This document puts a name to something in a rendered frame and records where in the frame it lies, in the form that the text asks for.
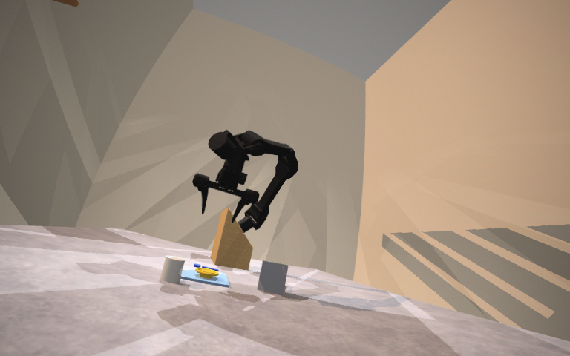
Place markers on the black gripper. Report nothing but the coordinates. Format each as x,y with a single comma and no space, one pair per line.
203,184

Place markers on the light blue flat mat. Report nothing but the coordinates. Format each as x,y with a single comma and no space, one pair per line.
189,273

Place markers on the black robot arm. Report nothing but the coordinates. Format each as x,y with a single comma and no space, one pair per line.
235,149

